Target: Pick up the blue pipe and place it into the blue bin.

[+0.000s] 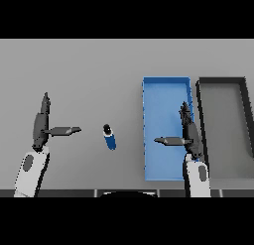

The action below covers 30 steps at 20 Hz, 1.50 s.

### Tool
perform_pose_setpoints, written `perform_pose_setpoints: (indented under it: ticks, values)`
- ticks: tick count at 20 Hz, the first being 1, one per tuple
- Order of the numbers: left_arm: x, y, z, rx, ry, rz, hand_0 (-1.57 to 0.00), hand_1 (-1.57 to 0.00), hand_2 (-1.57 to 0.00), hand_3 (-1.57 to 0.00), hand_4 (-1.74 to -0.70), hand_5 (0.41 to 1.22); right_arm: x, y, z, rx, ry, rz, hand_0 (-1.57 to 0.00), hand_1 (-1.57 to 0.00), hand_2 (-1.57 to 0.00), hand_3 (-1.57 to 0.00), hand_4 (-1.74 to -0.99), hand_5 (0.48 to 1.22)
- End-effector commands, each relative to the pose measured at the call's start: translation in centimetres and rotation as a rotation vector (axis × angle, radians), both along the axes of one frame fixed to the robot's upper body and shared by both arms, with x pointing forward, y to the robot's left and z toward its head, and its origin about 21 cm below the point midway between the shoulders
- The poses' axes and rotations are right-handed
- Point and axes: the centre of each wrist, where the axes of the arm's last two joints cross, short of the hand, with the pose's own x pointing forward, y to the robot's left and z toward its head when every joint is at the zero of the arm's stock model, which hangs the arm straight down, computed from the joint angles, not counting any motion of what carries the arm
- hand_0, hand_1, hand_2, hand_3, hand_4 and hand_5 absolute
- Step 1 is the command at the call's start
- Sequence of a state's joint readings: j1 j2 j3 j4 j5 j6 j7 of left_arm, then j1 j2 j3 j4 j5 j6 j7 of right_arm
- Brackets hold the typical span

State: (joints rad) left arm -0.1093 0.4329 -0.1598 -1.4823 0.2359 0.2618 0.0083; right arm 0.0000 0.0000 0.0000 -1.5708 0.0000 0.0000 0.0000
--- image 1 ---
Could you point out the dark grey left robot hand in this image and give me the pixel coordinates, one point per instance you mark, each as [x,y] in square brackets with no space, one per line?
[40,126]

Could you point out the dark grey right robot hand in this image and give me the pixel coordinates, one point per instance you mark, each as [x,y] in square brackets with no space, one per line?
[191,136]

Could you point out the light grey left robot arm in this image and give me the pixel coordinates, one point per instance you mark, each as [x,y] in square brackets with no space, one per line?
[30,173]

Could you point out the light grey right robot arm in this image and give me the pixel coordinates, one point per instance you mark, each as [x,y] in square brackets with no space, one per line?
[197,178]

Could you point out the blue bin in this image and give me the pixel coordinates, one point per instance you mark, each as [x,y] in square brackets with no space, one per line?
[165,130]

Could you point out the dark grey bin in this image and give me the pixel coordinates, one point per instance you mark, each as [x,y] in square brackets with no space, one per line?
[225,130]

